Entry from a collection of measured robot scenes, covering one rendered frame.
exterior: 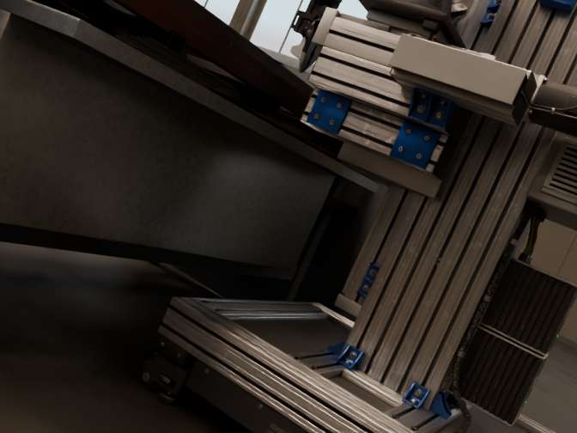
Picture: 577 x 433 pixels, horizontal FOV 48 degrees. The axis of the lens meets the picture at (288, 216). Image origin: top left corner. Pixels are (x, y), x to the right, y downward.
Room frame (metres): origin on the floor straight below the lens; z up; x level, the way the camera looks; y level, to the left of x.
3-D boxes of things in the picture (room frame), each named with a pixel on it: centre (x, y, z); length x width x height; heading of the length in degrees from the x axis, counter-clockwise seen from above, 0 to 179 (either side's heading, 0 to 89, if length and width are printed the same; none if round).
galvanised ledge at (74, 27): (1.58, 0.17, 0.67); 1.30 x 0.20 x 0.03; 151
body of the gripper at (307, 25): (1.79, 0.15, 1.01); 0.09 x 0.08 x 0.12; 61
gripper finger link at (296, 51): (1.78, 0.15, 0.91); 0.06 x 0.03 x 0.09; 61
